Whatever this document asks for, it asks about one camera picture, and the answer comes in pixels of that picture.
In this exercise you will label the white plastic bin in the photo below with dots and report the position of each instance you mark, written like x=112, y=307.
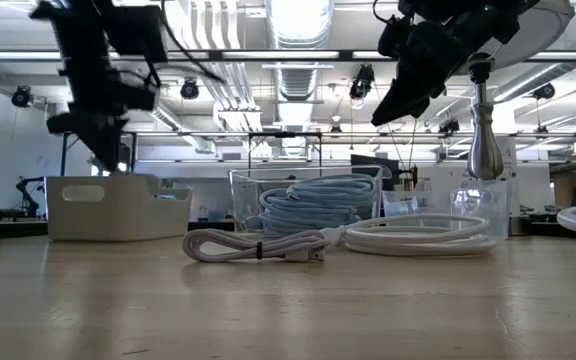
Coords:
x=118, y=215

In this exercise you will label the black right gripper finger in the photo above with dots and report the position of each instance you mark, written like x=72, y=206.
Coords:
x=388, y=107
x=415, y=106

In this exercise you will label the black background robot arm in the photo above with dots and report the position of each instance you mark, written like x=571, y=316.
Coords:
x=28, y=200

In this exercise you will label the table lamp white shade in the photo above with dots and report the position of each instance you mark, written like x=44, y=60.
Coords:
x=484, y=150

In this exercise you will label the silver ceiling air duct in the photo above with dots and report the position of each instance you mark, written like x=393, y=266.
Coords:
x=298, y=80

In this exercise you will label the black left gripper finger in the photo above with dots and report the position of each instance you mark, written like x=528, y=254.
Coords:
x=117, y=147
x=95, y=145

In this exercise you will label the black background stand frame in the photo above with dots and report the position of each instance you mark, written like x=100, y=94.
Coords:
x=285, y=134

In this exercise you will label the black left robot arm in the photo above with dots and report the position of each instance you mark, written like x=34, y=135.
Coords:
x=83, y=30

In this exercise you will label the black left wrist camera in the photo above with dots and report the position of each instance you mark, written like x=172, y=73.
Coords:
x=138, y=92

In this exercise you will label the clear plastic bin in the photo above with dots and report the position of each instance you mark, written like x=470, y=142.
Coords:
x=240, y=192
x=488, y=210

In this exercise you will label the dark background monitor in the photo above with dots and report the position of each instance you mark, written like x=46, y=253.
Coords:
x=368, y=162

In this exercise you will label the black ceiling spotlight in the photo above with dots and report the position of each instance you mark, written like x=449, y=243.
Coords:
x=189, y=89
x=362, y=82
x=449, y=127
x=21, y=97
x=544, y=91

